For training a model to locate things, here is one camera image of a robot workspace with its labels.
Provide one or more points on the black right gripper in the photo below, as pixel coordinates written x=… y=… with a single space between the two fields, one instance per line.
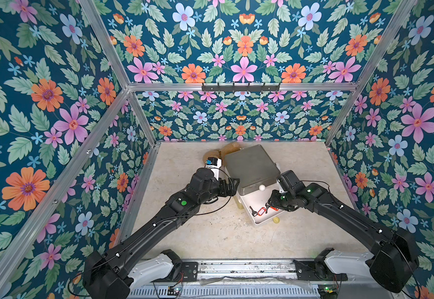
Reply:
x=275 y=202

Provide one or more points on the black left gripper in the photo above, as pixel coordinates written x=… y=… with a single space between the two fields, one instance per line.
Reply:
x=230 y=190

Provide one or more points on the yellow bottom drawer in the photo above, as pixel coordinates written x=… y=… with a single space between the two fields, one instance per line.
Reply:
x=239 y=203

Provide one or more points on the red tagged key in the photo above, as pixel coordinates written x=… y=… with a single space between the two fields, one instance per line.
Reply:
x=258 y=213

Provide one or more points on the white drawer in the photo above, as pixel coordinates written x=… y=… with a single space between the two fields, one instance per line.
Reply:
x=259 y=199

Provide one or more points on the grey three-drawer cabinet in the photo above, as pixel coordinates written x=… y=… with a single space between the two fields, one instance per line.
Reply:
x=253 y=162

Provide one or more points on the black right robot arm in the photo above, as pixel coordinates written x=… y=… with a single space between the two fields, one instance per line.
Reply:
x=392 y=255

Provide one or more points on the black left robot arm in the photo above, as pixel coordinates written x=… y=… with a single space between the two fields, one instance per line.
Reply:
x=107 y=275

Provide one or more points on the brown plush teddy bear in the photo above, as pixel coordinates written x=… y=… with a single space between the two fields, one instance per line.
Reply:
x=222 y=153

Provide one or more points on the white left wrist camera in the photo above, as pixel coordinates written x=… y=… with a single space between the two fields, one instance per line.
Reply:
x=214 y=164

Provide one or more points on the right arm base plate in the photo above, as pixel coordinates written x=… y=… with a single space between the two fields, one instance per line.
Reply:
x=316 y=269

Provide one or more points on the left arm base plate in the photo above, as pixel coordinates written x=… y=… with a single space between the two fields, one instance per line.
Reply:
x=181 y=271

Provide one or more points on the aluminium front rail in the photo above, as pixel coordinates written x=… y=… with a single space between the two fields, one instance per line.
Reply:
x=260 y=279

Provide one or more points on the black wall hook rack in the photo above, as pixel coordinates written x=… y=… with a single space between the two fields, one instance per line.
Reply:
x=240 y=87

